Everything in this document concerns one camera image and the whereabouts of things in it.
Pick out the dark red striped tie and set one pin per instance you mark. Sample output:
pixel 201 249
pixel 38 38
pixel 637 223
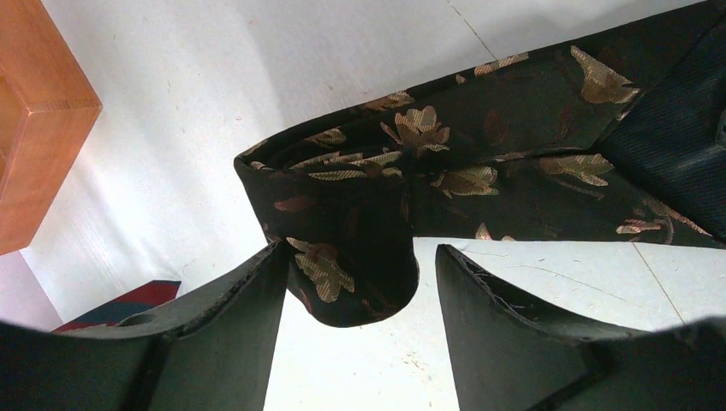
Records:
pixel 136 301

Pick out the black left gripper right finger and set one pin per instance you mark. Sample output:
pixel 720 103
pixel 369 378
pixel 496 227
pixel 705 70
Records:
pixel 511 350

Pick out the black gold floral tie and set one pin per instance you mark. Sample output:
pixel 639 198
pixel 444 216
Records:
pixel 609 137

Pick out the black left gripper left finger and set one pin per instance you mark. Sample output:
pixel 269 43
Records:
pixel 210 349

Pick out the wooden compartment tray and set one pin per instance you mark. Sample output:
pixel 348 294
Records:
pixel 48 108

